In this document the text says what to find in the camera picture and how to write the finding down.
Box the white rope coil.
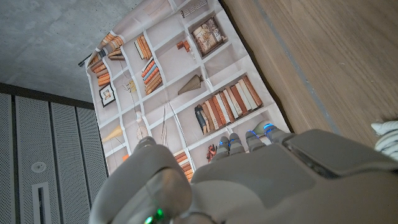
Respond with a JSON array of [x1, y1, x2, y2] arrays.
[[371, 120, 398, 161]]

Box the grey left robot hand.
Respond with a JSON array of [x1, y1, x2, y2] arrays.
[[88, 123, 398, 224]]

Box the printed bookshelf backdrop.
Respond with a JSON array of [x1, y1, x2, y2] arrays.
[[85, 0, 293, 184]]

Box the black backdrop crossbar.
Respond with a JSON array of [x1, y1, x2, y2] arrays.
[[77, 57, 94, 68]]

